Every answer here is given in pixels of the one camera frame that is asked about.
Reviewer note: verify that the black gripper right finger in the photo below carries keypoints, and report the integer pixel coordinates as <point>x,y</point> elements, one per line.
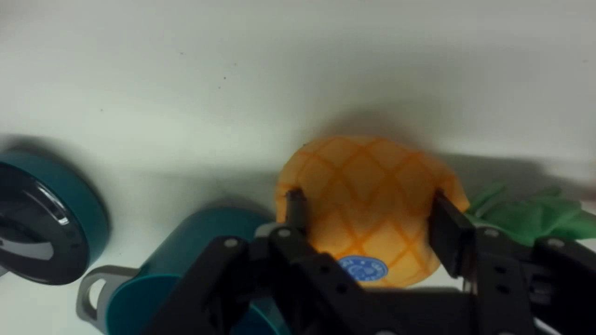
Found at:
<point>450,233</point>

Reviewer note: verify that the pineapple plushie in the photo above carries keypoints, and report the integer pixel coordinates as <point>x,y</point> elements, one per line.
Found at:
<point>368,203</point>

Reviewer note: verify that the teal toy pot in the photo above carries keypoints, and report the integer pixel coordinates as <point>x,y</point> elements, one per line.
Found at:
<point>120,300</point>

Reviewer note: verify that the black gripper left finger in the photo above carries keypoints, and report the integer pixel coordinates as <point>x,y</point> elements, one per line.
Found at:
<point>297,216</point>

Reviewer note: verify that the teal toy kettle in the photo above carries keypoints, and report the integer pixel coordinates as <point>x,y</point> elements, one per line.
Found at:
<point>53,222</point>

